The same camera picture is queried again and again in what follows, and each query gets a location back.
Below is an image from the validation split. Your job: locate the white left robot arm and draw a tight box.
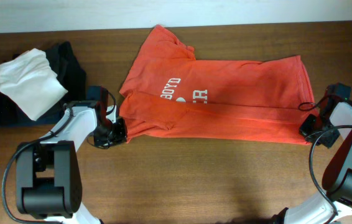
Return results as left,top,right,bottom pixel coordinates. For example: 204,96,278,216
16,101,120,224

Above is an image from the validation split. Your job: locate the orange printed t-shirt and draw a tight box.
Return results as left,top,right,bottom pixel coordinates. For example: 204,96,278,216
120,26,314,144

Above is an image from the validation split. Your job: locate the white folded cloth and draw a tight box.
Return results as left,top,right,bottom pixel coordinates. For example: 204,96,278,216
0,49,68,121

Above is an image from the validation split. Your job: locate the black folded garment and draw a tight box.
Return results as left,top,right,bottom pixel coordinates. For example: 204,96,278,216
0,42,86,127

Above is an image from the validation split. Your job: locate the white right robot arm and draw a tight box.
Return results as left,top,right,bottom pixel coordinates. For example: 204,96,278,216
269,96,352,223

